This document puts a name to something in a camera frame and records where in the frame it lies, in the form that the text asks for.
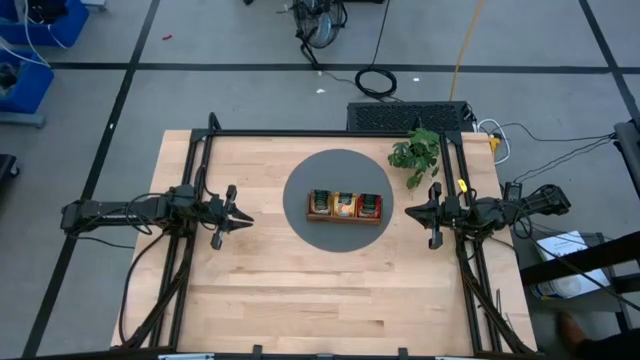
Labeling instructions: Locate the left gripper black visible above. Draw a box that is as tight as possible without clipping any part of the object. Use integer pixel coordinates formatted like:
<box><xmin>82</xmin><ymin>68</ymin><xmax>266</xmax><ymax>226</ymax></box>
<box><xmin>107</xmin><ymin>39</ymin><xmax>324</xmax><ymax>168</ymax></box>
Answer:
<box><xmin>201</xmin><ymin>184</ymin><xmax>255</xmax><ymax>251</ymax></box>

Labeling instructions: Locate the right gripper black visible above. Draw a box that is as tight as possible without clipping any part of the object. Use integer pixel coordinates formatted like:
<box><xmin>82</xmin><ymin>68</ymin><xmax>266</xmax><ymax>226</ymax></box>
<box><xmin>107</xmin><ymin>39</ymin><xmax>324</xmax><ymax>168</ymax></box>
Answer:
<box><xmin>404</xmin><ymin>181</ymin><xmax>472</xmax><ymax>251</ymax></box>

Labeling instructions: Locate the yellow orange tea bag packet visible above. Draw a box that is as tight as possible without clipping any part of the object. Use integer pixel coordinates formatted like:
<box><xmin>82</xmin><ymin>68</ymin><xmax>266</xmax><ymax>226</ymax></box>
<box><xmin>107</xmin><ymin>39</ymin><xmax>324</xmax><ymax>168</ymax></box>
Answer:
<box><xmin>333</xmin><ymin>191</ymin><xmax>358</xmax><ymax>218</ymax></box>

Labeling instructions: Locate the wooden tea organizer tray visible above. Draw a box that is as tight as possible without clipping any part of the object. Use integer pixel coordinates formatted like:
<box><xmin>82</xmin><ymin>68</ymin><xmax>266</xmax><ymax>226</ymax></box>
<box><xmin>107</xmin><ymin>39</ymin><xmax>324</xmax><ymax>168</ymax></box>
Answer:
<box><xmin>305</xmin><ymin>188</ymin><xmax>384</xmax><ymax>227</ymax></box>

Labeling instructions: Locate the potted green plant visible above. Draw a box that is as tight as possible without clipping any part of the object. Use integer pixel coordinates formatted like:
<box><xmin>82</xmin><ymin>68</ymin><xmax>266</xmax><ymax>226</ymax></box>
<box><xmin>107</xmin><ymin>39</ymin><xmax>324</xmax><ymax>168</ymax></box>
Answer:
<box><xmin>387</xmin><ymin>127</ymin><xmax>442</xmax><ymax>191</ymax></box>

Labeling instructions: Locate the round grey mat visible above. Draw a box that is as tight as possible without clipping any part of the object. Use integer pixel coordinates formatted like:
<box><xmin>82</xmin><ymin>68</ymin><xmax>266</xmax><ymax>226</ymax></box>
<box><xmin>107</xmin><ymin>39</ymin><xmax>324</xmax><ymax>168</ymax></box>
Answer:
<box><xmin>282</xmin><ymin>148</ymin><xmax>396</xmax><ymax>254</ymax></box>

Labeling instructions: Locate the black handheld device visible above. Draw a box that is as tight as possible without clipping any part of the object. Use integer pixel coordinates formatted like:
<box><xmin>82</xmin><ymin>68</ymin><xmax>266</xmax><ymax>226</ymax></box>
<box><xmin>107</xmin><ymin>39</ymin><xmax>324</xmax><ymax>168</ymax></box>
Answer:
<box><xmin>503</xmin><ymin>180</ymin><xmax>524</xmax><ymax>202</ymax></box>

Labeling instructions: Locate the black vented computer case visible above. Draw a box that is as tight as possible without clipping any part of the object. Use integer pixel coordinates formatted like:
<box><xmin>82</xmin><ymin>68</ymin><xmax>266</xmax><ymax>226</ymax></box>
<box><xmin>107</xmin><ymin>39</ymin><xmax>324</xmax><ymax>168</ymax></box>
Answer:
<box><xmin>345</xmin><ymin>100</ymin><xmax>477</xmax><ymax>134</ymax></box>

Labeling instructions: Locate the grey side table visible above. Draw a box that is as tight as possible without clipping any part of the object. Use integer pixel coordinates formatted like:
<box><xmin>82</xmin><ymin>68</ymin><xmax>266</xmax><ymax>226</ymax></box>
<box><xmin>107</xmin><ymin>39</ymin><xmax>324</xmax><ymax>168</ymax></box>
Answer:
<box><xmin>509</xmin><ymin>228</ymin><xmax>640</xmax><ymax>314</ymax></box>

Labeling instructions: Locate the white paper sheet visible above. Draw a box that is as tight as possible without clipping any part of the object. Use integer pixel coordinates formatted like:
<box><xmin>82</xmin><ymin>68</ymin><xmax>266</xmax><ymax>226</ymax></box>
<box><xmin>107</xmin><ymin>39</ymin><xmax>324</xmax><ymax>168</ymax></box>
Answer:
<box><xmin>529</xmin><ymin>230</ymin><xmax>612</xmax><ymax>302</ymax></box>

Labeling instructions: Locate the black beam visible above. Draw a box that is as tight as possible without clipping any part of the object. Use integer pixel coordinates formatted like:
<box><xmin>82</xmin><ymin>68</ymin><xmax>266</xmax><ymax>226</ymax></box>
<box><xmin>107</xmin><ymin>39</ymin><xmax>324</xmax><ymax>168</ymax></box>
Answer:
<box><xmin>519</xmin><ymin>235</ymin><xmax>640</xmax><ymax>287</ymax></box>

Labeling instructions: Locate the person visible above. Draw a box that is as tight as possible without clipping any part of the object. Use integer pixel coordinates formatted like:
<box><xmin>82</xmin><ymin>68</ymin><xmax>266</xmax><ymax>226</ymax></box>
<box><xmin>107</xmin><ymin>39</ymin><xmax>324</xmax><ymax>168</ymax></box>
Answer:
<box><xmin>558</xmin><ymin>311</ymin><xmax>640</xmax><ymax>360</ymax></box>

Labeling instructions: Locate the black floor fan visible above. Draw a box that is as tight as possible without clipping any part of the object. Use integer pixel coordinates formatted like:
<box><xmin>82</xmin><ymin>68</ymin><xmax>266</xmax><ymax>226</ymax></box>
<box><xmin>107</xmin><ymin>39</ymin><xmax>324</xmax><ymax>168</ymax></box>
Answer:
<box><xmin>291</xmin><ymin>0</ymin><xmax>350</xmax><ymax>50</ymax></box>

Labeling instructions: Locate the black floor object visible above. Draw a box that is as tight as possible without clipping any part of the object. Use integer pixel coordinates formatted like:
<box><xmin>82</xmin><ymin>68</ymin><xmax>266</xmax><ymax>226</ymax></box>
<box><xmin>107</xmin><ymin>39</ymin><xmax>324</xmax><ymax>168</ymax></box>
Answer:
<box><xmin>0</xmin><ymin>153</ymin><xmax>22</xmax><ymax>192</ymax></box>

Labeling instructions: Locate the blue storage bin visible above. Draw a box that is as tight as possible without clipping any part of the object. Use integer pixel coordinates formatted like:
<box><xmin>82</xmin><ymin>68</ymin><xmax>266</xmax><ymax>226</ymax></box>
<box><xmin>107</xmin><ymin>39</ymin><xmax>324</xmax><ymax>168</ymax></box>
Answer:
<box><xmin>0</xmin><ymin>0</ymin><xmax>91</xmax><ymax>48</ymax></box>
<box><xmin>0</xmin><ymin>47</ymin><xmax>56</xmax><ymax>129</ymax></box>

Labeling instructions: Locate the white looped cable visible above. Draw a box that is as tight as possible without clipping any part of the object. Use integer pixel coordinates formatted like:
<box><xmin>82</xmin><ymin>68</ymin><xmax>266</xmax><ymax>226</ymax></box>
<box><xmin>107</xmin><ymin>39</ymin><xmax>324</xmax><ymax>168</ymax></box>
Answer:
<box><xmin>476</xmin><ymin>117</ymin><xmax>513</xmax><ymax>166</ymax></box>

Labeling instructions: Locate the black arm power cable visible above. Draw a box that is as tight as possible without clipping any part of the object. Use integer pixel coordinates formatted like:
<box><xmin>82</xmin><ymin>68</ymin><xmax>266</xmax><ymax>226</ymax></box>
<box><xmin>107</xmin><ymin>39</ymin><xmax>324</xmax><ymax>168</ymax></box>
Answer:
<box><xmin>117</xmin><ymin>234</ymin><xmax>166</xmax><ymax>347</ymax></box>

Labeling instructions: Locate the coiled black floor cable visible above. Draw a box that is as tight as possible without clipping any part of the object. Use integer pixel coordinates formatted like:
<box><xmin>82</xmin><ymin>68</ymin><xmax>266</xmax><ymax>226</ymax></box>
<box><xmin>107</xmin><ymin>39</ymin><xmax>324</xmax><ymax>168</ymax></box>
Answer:
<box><xmin>354</xmin><ymin>66</ymin><xmax>400</xmax><ymax>101</ymax></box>

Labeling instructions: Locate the yellow floor cable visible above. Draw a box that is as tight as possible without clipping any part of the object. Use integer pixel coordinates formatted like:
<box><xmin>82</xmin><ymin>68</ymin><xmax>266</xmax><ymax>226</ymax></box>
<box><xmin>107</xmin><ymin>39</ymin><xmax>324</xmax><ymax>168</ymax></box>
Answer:
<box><xmin>448</xmin><ymin>0</ymin><xmax>485</xmax><ymax>102</ymax></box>

